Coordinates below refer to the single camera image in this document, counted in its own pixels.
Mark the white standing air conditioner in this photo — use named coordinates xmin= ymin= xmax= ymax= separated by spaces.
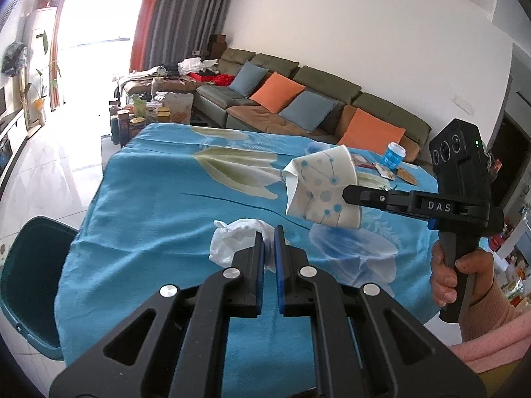
xmin=23 ymin=7 xmax=56 ymax=123

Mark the person's right hand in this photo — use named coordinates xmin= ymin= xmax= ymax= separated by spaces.
xmin=429 ymin=240 xmax=495 ymax=311

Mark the shelf of colourful packages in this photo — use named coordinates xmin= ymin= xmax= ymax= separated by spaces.
xmin=490 ymin=199 xmax=531 ymax=311

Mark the dark brown box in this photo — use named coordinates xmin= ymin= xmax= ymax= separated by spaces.
xmin=207 ymin=34 xmax=228 ymax=61

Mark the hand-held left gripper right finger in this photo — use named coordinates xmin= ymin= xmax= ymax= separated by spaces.
xmin=274 ymin=225 xmax=487 ymax=398

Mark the dark teal trash bin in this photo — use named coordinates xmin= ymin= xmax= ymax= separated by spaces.
xmin=0 ymin=216 xmax=80 ymax=361

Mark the olive green sofa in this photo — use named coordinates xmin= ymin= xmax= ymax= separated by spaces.
xmin=124 ymin=47 xmax=434 ymax=164

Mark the glass balcony door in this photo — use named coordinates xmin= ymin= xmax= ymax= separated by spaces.
xmin=58 ymin=0 xmax=146 ymax=104

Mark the grey curtain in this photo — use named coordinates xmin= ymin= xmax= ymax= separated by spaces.
xmin=143 ymin=0 xmax=235 ymax=71

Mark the beige snack bag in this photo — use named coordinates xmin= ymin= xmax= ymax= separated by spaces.
xmin=164 ymin=91 xmax=194 ymax=125

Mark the white dotted paper cup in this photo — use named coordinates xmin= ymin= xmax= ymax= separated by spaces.
xmin=282 ymin=145 xmax=363 ymax=230

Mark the orange throw pillow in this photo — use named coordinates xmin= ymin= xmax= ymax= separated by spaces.
xmin=337 ymin=108 xmax=406 ymax=156
xmin=249 ymin=72 xmax=306 ymax=114

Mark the cluttered coffee table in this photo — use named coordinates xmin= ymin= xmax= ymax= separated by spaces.
xmin=109 ymin=91 xmax=210 ymax=148

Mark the blue floral tablecloth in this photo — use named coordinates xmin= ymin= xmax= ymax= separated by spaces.
xmin=54 ymin=122 xmax=451 ymax=398

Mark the white tissue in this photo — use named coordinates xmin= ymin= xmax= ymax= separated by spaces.
xmin=209 ymin=218 xmax=276 ymax=272

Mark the potted green plant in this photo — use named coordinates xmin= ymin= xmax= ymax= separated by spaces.
xmin=19 ymin=29 xmax=63 ymax=127

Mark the dark red curtain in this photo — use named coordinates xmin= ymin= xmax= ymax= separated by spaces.
xmin=47 ymin=0 xmax=73 ymax=110

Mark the blue throw pillow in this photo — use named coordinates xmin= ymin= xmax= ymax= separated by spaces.
xmin=228 ymin=60 xmax=269 ymax=98
xmin=279 ymin=90 xmax=338 ymax=132

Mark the red cloth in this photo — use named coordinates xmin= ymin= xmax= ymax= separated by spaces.
xmin=189 ymin=72 xmax=235 ymax=88

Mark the white television cabinet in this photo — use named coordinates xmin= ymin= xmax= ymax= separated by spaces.
xmin=0 ymin=110 xmax=46 ymax=200

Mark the brown sofa seat mat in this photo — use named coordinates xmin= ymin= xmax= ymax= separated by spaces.
xmin=226 ymin=105 xmax=328 ymax=137

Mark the brown snack wrapper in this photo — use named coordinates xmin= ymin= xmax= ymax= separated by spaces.
xmin=396 ymin=166 xmax=418 ymax=186

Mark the white clothes pile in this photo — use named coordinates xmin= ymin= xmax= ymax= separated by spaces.
xmin=178 ymin=58 xmax=218 ymax=76

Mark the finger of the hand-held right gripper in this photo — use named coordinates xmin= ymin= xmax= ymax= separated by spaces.
xmin=342 ymin=184 xmax=412 ymax=216

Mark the person's right forearm pink sleeve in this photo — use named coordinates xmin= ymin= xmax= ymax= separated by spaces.
xmin=450 ymin=276 xmax=531 ymax=376

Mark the black standing fan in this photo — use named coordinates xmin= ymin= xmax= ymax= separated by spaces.
xmin=1 ymin=40 xmax=28 ymax=76

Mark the orange curtain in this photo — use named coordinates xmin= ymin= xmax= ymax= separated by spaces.
xmin=130 ymin=0 xmax=167 ymax=73

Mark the blue and white cup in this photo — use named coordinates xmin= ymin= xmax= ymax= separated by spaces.
xmin=382 ymin=141 xmax=406 ymax=170

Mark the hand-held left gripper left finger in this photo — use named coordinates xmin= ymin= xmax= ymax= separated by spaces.
xmin=50 ymin=227 xmax=266 ymax=398

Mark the pale snack wrapper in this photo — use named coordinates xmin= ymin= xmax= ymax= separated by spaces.
xmin=373 ymin=162 xmax=396 ymax=181

